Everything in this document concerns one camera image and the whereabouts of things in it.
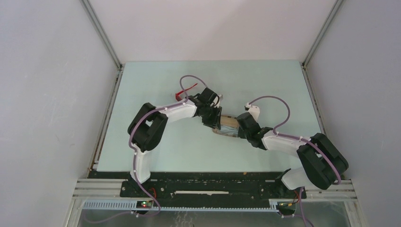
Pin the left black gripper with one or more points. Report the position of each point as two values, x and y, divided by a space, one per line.
214 122

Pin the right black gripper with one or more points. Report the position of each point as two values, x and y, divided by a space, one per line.
240 134

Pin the brown plaid glasses case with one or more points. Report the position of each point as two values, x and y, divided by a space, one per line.
226 120

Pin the red sunglasses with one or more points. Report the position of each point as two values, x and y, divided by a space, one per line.
178 94

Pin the light blue cleaning cloth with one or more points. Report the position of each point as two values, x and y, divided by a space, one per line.
229 130

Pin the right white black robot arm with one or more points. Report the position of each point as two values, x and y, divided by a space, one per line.
322 163

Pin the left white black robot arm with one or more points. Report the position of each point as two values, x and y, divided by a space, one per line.
147 128

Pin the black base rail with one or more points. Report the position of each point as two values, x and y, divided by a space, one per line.
212 190

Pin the white slotted cable duct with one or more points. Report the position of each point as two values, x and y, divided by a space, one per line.
132 205

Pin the right aluminium frame post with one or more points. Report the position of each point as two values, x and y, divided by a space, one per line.
322 32

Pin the aluminium frame post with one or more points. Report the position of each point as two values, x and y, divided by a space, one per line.
93 17
322 32

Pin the left aluminium frame post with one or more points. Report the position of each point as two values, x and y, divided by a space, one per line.
93 17

